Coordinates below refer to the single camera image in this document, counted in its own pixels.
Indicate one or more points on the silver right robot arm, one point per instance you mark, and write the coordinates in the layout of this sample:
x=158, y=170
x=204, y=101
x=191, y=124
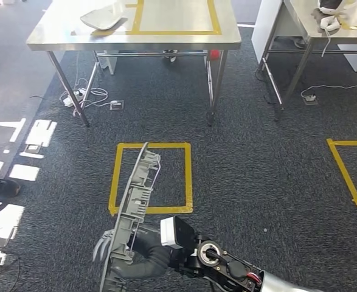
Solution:
x=275, y=284

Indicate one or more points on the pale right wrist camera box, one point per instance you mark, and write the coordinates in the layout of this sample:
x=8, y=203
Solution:
x=168, y=233

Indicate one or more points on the white black VR headset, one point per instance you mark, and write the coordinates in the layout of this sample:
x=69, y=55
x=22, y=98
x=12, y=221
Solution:
x=330, y=4

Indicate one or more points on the white curved plastic part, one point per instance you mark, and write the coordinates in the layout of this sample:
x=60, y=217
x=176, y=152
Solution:
x=102, y=18

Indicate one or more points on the white desk leg panel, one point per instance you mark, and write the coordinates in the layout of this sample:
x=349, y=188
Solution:
x=108, y=64

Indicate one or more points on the stainless steel workbench table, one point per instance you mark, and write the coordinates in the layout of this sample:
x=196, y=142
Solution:
x=178, y=16

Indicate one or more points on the white power strip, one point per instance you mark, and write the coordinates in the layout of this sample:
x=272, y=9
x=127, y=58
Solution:
x=72, y=99

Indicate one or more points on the low white panel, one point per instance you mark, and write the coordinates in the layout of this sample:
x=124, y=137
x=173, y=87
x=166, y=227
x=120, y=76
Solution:
x=353, y=58

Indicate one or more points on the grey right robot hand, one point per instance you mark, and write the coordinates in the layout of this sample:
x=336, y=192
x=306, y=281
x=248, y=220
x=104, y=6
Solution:
x=154, y=258

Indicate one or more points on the yellow floor tape square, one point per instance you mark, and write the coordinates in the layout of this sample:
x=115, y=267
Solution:
x=188, y=177
x=342, y=169

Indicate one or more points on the small red object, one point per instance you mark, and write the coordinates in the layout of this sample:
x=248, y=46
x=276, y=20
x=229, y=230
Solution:
x=214, y=55

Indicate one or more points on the grey plastic wheel hubcap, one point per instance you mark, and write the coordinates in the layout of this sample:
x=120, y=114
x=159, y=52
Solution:
x=135, y=193

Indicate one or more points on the metal floor socket plate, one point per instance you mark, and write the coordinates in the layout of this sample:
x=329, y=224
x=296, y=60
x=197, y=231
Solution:
x=310, y=98
x=117, y=105
x=33, y=148

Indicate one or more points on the tall white panel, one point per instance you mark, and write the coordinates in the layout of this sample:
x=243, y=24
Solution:
x=265, y=28

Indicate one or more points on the yellow workbench tape outline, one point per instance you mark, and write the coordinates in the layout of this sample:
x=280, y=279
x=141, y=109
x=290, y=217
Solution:
x=136, y=18

